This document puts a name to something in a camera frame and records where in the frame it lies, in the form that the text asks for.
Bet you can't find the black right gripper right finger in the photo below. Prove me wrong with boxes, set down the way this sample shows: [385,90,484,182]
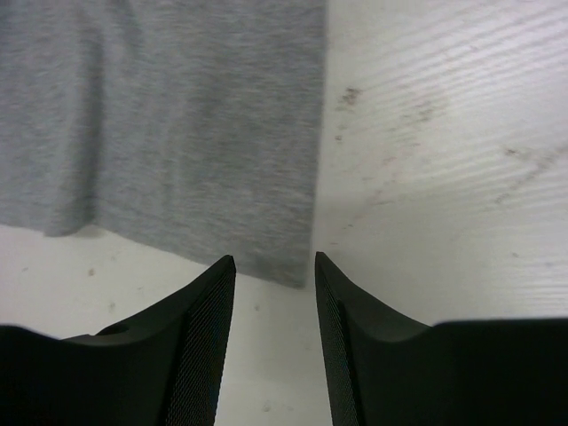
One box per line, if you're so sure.
[315,252,567,425]

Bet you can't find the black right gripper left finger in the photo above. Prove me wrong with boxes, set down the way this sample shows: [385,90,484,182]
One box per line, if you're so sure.
[1,256,235,425]

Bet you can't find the grey tank top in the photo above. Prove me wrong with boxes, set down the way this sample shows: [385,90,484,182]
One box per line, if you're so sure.
[1,1,327,288]

